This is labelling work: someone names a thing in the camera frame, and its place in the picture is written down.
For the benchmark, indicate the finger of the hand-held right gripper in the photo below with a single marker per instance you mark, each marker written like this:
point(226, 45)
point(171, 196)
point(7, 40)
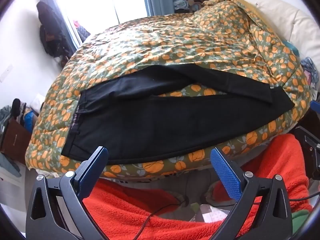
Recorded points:
point(316, 105)

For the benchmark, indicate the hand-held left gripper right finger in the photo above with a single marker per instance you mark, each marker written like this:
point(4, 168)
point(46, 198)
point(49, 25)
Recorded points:
point(227, 173)

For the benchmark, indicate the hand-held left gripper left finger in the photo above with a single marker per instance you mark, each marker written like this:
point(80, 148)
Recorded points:
point(93, 171)

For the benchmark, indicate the black pants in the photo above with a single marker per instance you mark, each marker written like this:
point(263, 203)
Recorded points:
point(150, 130)

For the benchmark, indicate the colourful crumpled cloth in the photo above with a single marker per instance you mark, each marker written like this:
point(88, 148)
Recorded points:
point(310, 70)

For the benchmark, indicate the red fleece garment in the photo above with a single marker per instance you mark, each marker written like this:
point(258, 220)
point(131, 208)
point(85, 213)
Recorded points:
point(130, 212)

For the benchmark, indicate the green cloth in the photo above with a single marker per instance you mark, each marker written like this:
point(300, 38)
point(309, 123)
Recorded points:
point(301, 218)

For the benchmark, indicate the brown wooden nightstand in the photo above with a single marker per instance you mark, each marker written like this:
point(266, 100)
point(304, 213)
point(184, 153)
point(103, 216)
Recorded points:
point(15, 140)

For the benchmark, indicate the black sock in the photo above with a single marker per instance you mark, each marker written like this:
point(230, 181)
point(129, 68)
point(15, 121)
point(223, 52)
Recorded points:
point(16, 107)

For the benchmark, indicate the cream padded headboard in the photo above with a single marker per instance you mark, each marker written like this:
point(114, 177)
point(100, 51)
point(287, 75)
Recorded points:
point(275, 12)

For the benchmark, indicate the grey blue clothes pile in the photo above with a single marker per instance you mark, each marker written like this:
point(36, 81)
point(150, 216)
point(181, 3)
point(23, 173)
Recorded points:
point(5, 115)

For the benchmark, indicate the red and navy clothes heap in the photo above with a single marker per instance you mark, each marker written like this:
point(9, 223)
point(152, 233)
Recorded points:
point(82, 31)

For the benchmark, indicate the green orange floral blanket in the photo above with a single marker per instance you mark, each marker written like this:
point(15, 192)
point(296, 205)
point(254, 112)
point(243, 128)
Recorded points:
point(175, 42)

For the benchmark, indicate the dark hanging jacket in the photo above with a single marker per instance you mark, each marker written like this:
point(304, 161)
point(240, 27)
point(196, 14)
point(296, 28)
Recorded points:
point(51, 30)

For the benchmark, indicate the blue grey crumpled cloth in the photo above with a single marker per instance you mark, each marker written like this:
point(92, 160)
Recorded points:
point(181, 5)

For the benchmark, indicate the window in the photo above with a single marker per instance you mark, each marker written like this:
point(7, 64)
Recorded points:
point(105, 0)

